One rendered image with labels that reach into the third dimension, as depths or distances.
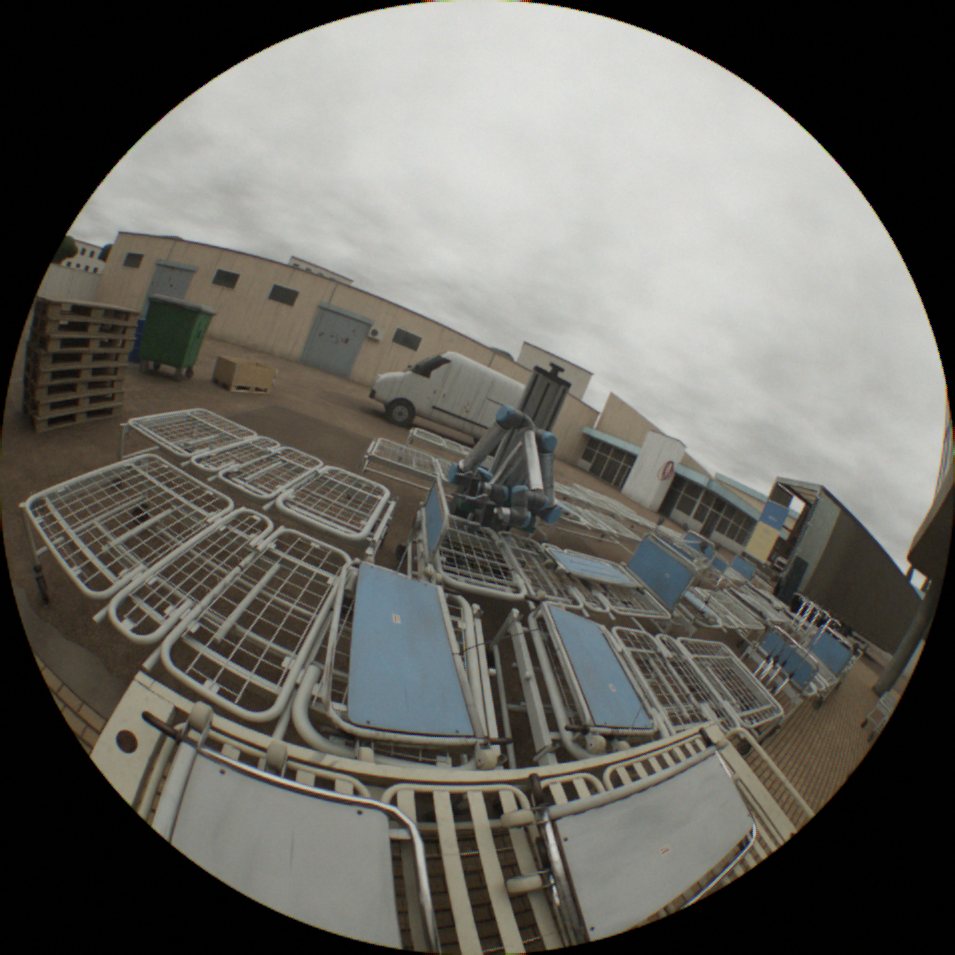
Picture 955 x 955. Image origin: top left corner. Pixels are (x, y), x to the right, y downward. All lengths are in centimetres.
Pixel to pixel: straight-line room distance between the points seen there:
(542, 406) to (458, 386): 638
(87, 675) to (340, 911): 128
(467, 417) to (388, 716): 856
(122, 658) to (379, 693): 117
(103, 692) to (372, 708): 115
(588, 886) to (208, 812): 65
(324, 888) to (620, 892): 53
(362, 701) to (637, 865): 76
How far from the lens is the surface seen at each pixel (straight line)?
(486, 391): 911
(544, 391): 260
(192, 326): 635
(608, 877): 82
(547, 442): 206
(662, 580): 289
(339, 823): 64
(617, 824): 86
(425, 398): 869
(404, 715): 87
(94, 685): 162
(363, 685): 88
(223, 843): 63
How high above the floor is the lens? 129
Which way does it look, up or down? 12 degrees down
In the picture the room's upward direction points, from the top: 24 degrees clockwise
